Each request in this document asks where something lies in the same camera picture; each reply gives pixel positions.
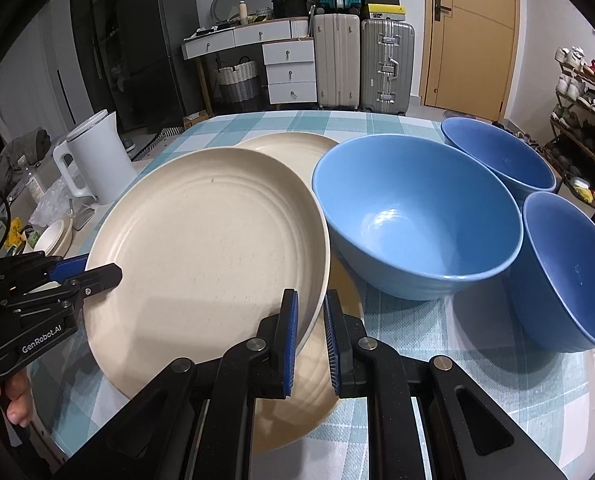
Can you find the stack of small cream dishes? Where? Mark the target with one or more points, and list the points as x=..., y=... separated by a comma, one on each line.
x=54, y=237

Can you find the black refrigerator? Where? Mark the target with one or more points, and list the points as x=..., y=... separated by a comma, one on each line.
x=152, y=60

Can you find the black storage box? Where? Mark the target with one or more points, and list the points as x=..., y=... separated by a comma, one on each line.
x=290, y=7

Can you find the grey arched mirror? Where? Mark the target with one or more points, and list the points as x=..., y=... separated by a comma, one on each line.
x=222, y=2

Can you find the small cardboard box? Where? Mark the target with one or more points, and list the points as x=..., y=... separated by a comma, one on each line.
x=197, y=121

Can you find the cream ribbed plate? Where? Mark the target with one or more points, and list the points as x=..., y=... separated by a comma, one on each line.
x=297, y=160
x=202, y=260

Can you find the person's left hand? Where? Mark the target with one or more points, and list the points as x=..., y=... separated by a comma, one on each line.
x=19, y=405

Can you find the clear plastic bag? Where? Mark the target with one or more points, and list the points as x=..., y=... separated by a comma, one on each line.
x=49, y=202

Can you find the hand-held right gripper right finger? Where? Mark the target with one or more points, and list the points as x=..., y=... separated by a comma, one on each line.
x=333, y=350

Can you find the woven laundry basket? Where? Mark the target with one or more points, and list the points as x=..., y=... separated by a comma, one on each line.
x=237, y=85

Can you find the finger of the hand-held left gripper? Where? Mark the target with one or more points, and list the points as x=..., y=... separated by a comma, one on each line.
x=99, y=280
x=69, y=266

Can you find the blue ceramic bowl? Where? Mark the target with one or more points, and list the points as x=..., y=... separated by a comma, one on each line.
x=502, y=160
x=567, y=280
x=417, y=210

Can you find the teal checked tablecloth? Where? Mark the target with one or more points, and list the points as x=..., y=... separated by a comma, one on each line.
x=477, y=360

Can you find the grey cloth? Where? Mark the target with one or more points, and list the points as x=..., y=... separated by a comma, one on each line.
x=27, y=147

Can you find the yellow black shoe box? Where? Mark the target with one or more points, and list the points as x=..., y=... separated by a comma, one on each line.
x=385, y=12

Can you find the wooden door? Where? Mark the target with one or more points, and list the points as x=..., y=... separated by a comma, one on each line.
x=472, y=35

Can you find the white dresser with drawers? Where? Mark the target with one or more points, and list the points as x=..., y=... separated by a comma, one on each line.
x=287, y=52

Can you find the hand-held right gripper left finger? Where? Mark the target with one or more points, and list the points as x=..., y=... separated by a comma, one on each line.
x=289, y=345

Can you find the cream bottle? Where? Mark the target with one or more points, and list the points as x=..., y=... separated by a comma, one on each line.
x=243, y=12

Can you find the group of assorted shoes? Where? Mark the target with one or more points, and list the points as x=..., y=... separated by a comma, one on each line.
x=572, y=87

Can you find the silver hard suitcase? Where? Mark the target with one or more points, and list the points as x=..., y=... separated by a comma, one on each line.
x=387, y=65

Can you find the white electric kettle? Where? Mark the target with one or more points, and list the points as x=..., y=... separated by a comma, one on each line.
x=102, y=160

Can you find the wooden shoe rack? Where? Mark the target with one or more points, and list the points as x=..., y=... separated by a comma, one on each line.
x=585, y=145

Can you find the cream hard suitcase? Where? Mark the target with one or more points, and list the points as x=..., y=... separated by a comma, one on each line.
x=336, y=60

